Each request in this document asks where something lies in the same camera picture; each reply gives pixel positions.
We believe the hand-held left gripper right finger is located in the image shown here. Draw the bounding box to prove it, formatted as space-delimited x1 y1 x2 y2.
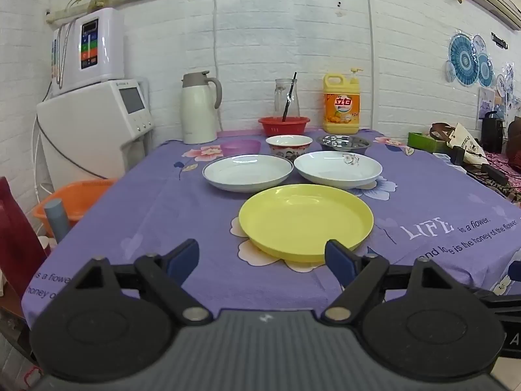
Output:
323 239 465 326

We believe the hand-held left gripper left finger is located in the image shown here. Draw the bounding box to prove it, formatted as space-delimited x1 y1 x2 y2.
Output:
71 239 214 326

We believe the yellow plastic plate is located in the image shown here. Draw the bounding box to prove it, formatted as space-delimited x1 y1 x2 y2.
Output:
238 184 374 263

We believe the white plate with flower print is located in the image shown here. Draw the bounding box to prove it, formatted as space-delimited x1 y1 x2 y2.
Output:
293 151 384 190

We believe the white plate with blue rim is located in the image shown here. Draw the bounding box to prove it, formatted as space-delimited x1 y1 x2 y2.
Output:
202 154 294 193

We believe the stainless steel bowl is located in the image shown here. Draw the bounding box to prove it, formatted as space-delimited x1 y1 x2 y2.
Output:
316 135 371 156

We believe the red patterned ceramic bowl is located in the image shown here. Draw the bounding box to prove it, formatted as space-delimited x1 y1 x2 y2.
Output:
266 134 313 160

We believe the purple plastic bowl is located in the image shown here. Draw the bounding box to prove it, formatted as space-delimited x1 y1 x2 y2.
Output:
220 139 261 158

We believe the purple floral tablecloth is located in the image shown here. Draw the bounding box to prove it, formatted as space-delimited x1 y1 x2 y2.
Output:
20 128 521 330

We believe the orange plastic basin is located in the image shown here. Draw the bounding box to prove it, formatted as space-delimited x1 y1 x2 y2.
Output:
33 179 119 231

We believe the grey-blue cylindrical bottle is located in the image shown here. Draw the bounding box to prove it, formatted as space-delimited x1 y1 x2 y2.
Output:
44 198 71 243

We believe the red plastic basket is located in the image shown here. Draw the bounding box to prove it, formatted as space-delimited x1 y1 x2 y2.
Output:
258 116 310 138

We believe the green box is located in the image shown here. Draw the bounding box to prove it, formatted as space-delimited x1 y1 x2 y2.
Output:
408 131 448 153

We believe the white thermos jug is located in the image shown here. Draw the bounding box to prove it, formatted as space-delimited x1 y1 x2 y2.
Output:
181 71 223 145

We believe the yellow detergent bottle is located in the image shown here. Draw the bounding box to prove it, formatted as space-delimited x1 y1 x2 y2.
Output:
323 68 363 135

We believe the brown bag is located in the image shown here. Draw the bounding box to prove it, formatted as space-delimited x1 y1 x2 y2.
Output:
429 122 457 143

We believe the white countertop appliance with screen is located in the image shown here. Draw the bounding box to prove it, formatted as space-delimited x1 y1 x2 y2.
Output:
36 78 155 190

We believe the black stirring stick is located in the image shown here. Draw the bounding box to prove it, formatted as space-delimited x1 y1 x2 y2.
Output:
282 72 297 123

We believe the clear glass jar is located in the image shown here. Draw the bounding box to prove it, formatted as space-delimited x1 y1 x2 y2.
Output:
274 79 301 122

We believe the white printed tote bag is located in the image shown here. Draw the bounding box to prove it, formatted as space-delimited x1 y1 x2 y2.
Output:
447 122 487 167

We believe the black box-shaped device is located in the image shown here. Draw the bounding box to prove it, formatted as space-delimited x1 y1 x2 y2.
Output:
481 111 505 153

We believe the white water purifier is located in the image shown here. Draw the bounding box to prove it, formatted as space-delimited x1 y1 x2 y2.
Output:
51 7 125 97

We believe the white wall cable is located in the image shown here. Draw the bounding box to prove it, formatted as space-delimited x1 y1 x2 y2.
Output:
365 0 377 131

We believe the large blue round wall decoration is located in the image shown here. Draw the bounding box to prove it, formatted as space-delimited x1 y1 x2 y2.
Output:
448 34 479 86

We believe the small blue round wall decoration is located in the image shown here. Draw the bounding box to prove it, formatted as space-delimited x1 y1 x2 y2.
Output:
476 51 495 88

